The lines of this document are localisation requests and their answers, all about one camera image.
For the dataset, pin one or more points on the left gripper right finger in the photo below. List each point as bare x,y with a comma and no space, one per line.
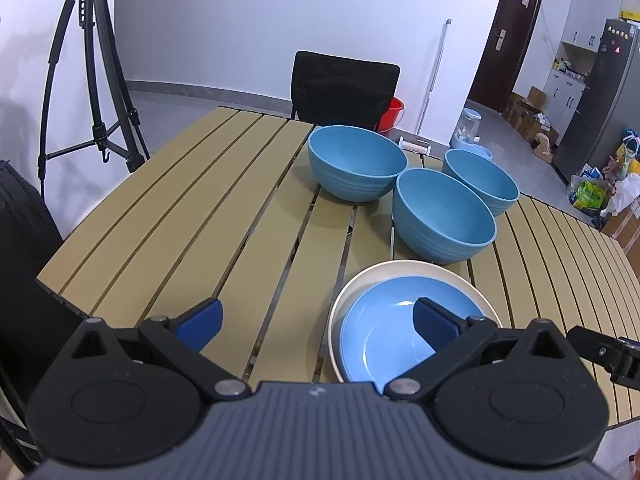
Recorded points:
458,343

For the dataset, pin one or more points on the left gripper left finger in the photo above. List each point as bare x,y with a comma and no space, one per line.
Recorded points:
178,342

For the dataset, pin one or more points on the shallow blue plate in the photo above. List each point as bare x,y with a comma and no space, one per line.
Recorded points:
377,341

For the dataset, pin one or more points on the small blue bowl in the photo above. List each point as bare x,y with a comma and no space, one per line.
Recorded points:
486,179

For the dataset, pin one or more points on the large blue bowl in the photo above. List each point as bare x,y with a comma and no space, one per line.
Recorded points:
354,164

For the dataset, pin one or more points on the cream white plate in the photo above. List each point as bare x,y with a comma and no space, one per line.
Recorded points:
374,275

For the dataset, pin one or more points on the green bag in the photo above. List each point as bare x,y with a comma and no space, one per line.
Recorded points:
588,196

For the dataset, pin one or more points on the large cardboard box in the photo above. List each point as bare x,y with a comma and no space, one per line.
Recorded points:
625,228

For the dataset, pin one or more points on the blue pet feeder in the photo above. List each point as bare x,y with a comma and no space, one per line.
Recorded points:
466,136

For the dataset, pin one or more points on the white plastic bag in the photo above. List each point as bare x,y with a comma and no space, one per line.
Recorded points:
625,192

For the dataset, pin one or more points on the open cardboard boxes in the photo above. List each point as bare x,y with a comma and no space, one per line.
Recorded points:
525,115

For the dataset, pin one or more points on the red plastic bucket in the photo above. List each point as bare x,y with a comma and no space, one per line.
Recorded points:
392,116

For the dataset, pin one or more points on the dark brown door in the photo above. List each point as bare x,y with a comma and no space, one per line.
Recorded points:
504,53

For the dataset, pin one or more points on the black folding chair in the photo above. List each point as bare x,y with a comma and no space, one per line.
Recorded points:
328,90

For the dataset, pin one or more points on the grey refrigerator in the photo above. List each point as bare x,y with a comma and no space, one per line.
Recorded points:
609,104

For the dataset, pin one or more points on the flat mop with metal handle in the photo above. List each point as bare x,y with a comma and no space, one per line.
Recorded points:
416,144

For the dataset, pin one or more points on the black camera tripod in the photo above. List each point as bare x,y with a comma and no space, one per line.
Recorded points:
123,138

